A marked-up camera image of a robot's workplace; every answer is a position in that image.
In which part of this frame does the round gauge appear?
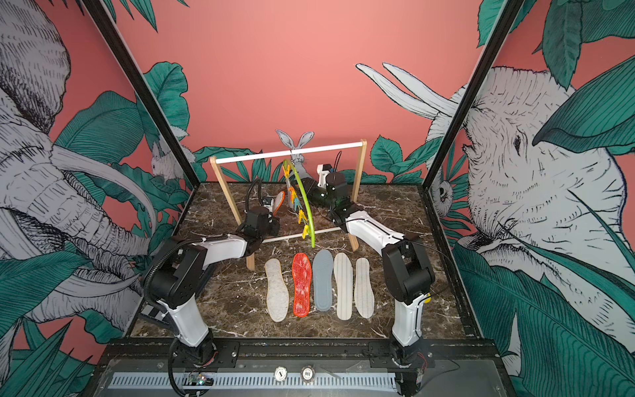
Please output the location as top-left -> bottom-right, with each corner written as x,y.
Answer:
301,366 -> 315,383
274,367 -> 288,382

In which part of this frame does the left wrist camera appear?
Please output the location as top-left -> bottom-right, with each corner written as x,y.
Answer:
261,196 -> 279,214

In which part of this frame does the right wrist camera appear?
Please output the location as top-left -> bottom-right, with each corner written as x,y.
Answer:
317,164 -> 333,189

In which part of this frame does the black frame post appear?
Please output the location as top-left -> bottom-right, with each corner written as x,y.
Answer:
423,0 -> 524,191
81,0 -> 200,190

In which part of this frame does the wooden hanger rack frame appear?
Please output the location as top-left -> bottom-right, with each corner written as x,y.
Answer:
209,139 -> 369,272

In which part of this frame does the green clothes hanger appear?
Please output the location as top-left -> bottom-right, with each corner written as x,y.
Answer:
282,160 -> 316,248

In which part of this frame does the grey bubbled foam insole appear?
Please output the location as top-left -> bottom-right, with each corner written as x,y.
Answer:
313,249 -> 334,312

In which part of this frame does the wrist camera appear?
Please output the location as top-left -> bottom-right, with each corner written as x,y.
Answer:
261,196 -> 279,214
317,164 -> 333,189

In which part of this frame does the left round gauge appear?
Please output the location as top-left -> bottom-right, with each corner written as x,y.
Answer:
274,367 -> 288,382

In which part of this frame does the white thin insole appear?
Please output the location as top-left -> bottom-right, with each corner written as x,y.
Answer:
354,258 -> 375,319

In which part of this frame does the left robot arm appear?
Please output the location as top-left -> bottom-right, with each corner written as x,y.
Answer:
142,178 -> 279,367

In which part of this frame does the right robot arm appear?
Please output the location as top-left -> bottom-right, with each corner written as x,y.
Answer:
298,171 -> 436,368

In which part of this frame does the small green circuit board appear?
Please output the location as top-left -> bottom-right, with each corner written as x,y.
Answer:
185,373 -> 214,387

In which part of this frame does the right black frame post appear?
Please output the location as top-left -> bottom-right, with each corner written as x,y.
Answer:
423,0 -> 524,191

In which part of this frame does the left black frame post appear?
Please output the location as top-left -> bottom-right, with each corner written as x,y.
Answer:
81,0 -> 200,190

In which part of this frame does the white perforated vent strip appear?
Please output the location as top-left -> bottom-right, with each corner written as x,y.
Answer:
107,372 -> 397,391

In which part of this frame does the yellow-edged felt insole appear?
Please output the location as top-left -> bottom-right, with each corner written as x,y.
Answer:
265,259 -> 289,323

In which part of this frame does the white striped fabric insole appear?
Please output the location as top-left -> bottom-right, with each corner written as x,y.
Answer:
333,252 -> 353,320

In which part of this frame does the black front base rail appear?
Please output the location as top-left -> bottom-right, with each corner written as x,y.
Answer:
98,337 -> 502,371

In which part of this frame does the right round gauge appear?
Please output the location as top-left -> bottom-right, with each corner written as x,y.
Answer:
301,366 -> 315,383

